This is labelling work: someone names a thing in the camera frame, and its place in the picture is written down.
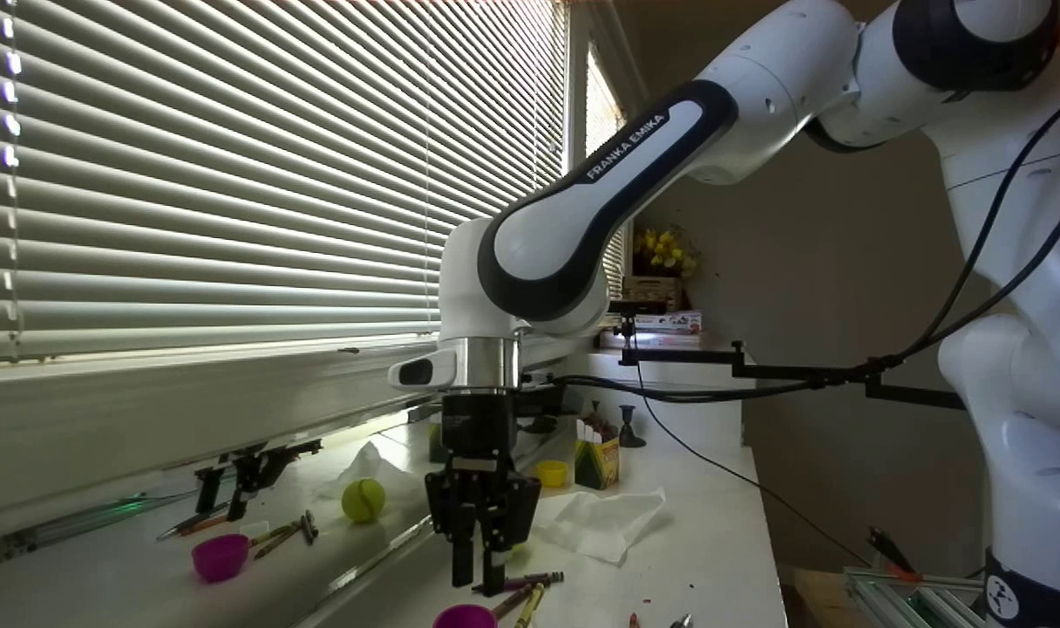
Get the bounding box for dark purple crayon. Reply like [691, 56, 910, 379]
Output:
[497, 568, 569, 594]

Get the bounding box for red-brown crayon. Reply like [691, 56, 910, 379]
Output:
[486, 586, 538, 620]

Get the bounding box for thin black cable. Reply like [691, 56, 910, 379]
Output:
[629, 387, 873, 572]

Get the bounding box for thick black gripper cable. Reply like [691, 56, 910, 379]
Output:
[545, 85, 1060, 408]

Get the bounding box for black camera mount rod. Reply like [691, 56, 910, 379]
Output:
[613, 329, 972, 410]

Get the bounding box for yellow-green crayon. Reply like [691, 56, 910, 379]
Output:
[513, 582, 549, 628]

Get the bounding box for pink bowl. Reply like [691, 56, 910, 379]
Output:
[431, 601, 500, 628]

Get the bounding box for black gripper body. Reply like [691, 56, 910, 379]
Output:
[435, 393, 533, 478]

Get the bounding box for red and black pen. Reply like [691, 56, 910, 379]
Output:
[864, 525, 919, 580]

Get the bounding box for green and white box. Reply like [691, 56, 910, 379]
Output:
[848, 565, 989, 628]

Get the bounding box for brown planter box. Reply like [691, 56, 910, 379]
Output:
[621, 271, 685, 313]

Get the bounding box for narrow white window blinds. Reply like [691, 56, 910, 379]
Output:
[577, 49, 627, 161]

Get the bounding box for large white window blinds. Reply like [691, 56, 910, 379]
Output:
[0, 0, 574, 364]

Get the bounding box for black candlestick stand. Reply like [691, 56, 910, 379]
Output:
[613, 400, 647, 449]

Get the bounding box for small yellow cup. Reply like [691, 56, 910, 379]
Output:
[533, 456, 572, 493]

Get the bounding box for yellow flowers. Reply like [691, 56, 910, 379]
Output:
[629, 223, 701, 282]

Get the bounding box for white crumpled cloth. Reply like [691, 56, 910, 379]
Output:
[531, 483, 674, 568]

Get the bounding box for small white box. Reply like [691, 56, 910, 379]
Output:
[629, 306, 708, 337]

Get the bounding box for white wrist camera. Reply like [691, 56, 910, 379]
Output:
[386, 351, 457, 393]

